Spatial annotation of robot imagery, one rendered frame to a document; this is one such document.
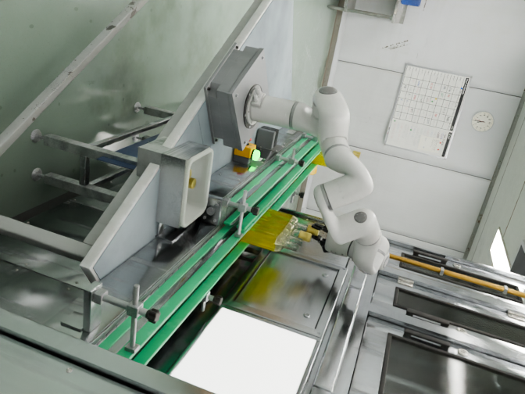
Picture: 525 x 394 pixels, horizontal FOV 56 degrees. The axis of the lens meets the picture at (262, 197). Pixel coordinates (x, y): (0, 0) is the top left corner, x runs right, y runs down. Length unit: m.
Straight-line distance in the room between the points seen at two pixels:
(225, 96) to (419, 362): 1.03
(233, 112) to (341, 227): 0.51
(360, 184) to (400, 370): 0.58
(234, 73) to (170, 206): 0.49
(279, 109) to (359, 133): 5.98
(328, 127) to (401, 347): 0.75
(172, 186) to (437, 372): 0.98
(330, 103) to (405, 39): 5.89
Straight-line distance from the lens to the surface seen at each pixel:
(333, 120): 1.49
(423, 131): 7.52
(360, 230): 1.47
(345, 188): 1.42
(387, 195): 7.81
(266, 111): 1.68
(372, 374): 1.57
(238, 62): 1.70
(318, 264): 1.93
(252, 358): 1.43
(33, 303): 1.64
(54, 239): 1.44
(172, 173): 1.45
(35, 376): 0.87
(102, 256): 1.33
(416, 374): 1.64
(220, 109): 1.65
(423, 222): 7.93
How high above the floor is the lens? 1.40
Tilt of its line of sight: 14 degrees down
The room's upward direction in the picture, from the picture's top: 106 degrees clockwise
